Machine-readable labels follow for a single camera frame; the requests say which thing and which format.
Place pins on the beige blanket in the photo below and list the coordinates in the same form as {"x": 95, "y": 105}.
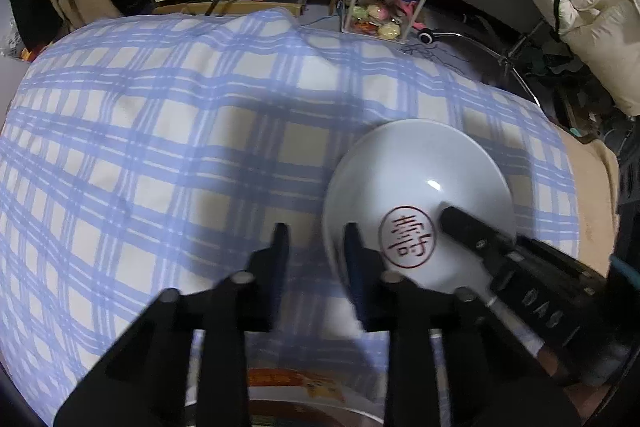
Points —
{"x": 595, "y": 207}

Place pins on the white bowl with red pattern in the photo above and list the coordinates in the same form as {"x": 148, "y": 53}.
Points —
{"x": 300, "y": 387}

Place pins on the white bowl with seal mark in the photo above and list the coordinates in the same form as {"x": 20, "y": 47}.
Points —
{"x": 415, "y": 177}

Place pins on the pink plastic toy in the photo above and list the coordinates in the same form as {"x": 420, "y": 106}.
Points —
{"x": 415, "y": 14}

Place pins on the cream pillow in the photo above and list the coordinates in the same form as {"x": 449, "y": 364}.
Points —
{"x": 610, "y": 47}

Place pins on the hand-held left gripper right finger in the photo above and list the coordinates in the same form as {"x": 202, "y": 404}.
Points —
{"x": 353, "y": 254}

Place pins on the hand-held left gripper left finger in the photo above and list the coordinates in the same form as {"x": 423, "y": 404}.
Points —
{"x": 282, "y": 252}

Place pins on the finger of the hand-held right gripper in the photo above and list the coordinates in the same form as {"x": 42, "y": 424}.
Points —
{"x": 470, "y": 229}

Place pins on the black tripod stand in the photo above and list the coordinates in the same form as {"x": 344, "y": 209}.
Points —
{"x": 510, "y": 57}

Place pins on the bag of colourful toys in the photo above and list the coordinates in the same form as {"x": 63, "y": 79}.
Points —
{"x": 375, "y": 19}

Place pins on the blue plaid blanket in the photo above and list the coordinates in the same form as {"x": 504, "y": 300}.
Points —
{"x": 150, "y": 157}

